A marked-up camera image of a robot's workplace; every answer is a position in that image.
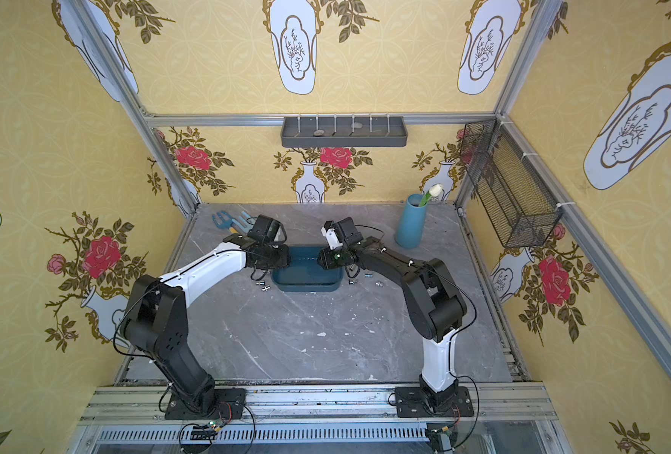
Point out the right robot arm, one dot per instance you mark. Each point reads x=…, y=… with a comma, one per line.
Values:
x=435, y=304

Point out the blue toy shovel yellow handle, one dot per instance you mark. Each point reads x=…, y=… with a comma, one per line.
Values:
x=224, y=221

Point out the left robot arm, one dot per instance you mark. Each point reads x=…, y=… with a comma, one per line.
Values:
x=156, y=319

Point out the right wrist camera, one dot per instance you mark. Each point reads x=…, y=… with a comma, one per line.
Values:
x=332, y=237

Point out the black wire mesh basket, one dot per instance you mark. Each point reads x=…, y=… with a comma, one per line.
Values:
x=522, y=209

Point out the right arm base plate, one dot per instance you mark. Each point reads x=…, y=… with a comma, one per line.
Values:
x=418, y=402

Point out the white tulip flower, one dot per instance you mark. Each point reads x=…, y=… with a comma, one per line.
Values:
x=434, y=193

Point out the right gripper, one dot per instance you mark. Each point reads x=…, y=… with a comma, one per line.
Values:
x=329, y=258

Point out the teal storage box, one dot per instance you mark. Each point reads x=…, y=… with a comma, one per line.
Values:
x=304, y=274

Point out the teal vase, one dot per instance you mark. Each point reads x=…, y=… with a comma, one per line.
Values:
x=411, y=224

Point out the grey wall shelf tray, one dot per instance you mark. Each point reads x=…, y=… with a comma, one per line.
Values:
x=347, y=131

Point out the light blue toy fork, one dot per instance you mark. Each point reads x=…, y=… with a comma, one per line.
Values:
x=244, y=219

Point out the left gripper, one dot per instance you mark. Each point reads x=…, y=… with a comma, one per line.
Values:
x=279, y=256

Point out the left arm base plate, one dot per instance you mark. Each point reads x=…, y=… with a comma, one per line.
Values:
x=227, y=404

